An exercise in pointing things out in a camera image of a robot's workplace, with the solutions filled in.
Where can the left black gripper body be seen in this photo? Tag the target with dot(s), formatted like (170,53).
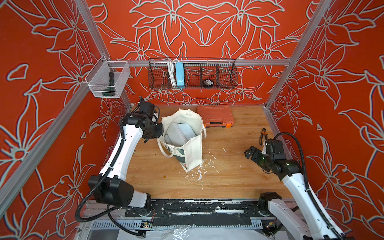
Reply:
(155,131)

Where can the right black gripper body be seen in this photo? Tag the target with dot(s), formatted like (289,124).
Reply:
(262,159)

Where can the white canvas tote bag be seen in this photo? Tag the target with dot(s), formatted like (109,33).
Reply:
(190,155)

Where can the grey pencil case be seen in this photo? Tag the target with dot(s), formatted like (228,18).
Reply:
(168,140)
(176,136)
(187,131)

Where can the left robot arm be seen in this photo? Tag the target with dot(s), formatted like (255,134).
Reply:
(109,187)

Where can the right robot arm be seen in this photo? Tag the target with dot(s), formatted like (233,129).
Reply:
(316,223)

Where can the orange plastic tool case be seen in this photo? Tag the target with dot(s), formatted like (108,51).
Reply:
(216,116)

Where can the orange black pliers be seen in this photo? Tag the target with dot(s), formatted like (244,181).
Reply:
(263,136)

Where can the dark green flashlight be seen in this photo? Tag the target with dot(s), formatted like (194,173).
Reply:
(110,90)

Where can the light blue box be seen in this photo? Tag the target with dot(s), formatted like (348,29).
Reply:
(180,75)

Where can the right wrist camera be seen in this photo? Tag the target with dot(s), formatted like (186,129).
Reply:
(274,147)

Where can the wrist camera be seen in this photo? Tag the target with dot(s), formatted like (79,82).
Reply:
(149,109)
(274,147)

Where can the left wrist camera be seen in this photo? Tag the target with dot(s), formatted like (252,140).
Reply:
(149,109)

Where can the black wire wall basket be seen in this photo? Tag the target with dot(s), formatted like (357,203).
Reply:
(223,72)

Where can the clear acrylic wall box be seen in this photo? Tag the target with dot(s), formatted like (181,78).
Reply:
(98,77)

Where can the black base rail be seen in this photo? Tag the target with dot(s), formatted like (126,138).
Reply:
(204,213)

